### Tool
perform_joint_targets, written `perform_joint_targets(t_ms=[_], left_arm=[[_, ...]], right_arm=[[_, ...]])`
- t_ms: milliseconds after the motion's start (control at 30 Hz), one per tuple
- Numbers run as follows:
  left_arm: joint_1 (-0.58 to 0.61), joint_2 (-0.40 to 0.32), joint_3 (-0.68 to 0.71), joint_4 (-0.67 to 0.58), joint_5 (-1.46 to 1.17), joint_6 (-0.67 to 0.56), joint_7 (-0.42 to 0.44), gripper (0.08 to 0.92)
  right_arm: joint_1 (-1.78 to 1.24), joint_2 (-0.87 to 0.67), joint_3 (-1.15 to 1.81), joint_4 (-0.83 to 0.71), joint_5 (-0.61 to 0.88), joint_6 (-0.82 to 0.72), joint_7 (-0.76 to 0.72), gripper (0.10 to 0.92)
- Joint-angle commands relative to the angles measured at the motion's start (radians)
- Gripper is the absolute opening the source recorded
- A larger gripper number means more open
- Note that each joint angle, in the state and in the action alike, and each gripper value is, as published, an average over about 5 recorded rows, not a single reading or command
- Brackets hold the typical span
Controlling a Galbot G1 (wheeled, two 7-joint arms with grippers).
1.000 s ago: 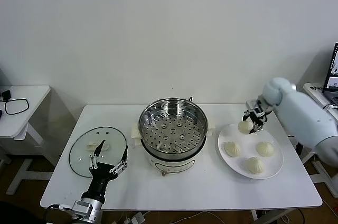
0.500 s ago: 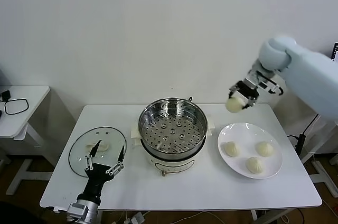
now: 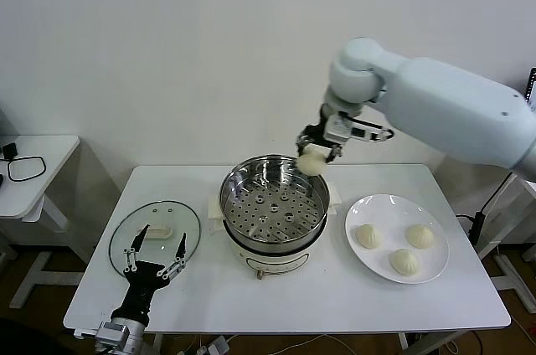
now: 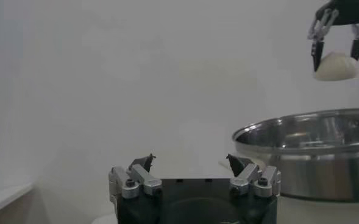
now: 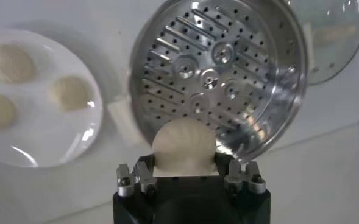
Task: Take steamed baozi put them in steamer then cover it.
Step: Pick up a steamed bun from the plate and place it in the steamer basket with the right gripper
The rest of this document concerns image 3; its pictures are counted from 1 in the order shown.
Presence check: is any white steamed baozi bun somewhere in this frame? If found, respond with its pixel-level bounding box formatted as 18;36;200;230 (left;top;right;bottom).
354;224;384;250
388;248;421;277
405;224;437;250
297;143;330;177

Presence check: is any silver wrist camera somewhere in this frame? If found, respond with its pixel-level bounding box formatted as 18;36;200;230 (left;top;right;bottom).
95;321;129;350
325;114;395;145

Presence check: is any open dark laptop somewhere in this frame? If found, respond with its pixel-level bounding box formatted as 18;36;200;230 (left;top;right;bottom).
525;65;536;113

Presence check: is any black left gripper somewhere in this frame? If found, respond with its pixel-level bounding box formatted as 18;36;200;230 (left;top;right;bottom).
111;224;188;327

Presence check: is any white round plate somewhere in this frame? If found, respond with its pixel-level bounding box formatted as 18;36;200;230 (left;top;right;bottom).
344;193;450;286

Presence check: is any black power cable with brick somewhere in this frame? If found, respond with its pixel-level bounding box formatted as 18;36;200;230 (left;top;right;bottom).
455;181;510;247

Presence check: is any white power strip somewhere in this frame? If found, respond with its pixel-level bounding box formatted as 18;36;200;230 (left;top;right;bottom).
196;334;232;355

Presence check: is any white side table with adapter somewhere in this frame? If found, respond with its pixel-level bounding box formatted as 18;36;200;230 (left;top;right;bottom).
0;135;91;310

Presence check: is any round glass pot lid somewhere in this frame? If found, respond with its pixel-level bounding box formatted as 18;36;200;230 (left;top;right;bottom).
108;199;202;279

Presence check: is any large white work table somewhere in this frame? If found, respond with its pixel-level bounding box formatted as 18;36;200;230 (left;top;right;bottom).
62;163;512;335

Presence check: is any black adapter with looped cable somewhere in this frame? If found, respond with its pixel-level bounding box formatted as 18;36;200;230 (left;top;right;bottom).
0;143;46;183

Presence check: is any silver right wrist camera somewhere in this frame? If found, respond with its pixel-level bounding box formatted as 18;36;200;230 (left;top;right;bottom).
325;114;395;145

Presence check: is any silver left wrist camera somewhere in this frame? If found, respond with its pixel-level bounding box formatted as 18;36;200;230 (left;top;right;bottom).
95;321;129;350

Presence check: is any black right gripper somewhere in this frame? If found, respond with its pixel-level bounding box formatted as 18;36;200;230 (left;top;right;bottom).
295;102;345;163

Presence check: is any perforated steel steamer basket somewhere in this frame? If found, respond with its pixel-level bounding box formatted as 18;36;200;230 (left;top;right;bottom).
219;155;330;254

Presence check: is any white side table with laptop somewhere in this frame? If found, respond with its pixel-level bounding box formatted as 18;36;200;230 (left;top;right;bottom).
477;170;536;312

